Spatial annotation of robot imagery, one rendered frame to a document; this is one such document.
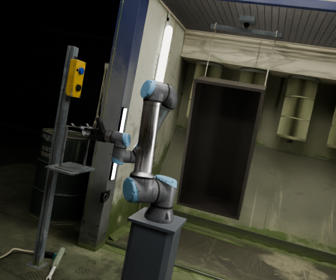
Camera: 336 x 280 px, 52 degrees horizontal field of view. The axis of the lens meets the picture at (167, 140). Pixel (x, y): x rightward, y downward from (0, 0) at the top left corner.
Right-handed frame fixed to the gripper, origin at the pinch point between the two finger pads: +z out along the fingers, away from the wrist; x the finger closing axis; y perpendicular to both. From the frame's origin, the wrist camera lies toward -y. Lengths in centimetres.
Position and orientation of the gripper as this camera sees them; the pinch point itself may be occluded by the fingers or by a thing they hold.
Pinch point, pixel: (82, 126)
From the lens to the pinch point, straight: 255.6
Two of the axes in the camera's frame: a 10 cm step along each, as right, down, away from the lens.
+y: -1.9, 9.8, 0.9
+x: 2.8, -0.4, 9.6
